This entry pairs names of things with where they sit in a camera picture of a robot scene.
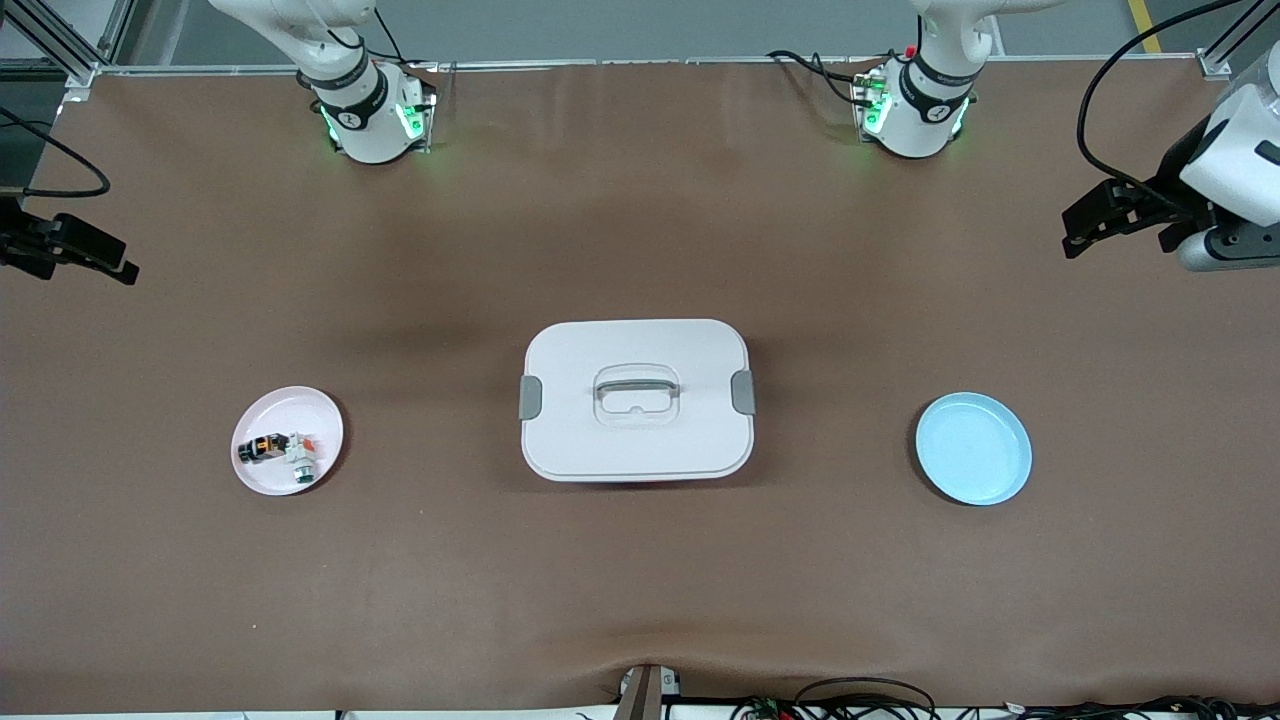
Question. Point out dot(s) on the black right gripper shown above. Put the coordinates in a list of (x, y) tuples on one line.
[(22, 243)]

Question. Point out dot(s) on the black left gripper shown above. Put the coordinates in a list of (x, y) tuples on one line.
[(1172, 178)]

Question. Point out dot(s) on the orange black switch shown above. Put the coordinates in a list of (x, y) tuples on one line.
[(265, 448)]

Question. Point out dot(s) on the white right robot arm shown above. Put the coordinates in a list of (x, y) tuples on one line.
[(365, 120)]

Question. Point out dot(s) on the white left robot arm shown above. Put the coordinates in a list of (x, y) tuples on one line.
[(920, 120)]

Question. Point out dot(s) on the white lidded storage box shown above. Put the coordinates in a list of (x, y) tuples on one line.
[(640, 440)]

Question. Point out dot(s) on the pink round plate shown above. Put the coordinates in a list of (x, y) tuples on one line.
[(280, 410)]

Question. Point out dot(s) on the light blue round plate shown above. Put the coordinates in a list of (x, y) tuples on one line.
[(975, 450)]

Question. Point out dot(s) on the brown table cover cloth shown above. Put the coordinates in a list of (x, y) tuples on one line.
[(640, 580)]

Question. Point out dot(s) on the aluminium frame profile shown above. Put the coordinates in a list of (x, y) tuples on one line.
[(85, 72), (1215, 62)]

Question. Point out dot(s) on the white switch green button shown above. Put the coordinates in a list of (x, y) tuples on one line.
[(303, 460)]

